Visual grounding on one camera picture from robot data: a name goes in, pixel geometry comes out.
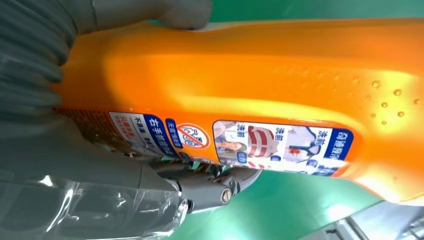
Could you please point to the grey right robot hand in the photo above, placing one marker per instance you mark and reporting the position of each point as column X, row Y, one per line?
column 82, row 198

